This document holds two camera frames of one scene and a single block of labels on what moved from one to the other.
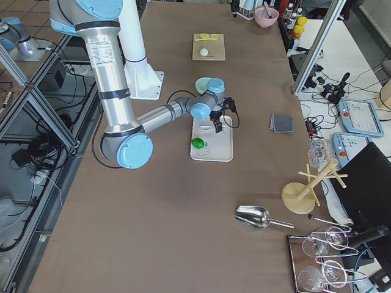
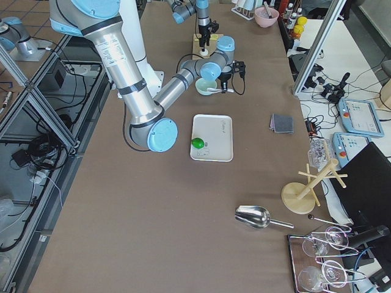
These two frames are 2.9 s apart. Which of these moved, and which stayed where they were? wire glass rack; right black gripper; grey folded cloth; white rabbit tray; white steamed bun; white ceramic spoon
Moved: white ceramic spoon; right black gripper
Stayed: white steamed bun; grey folded cloth; white rabbit tray; wire glass rack
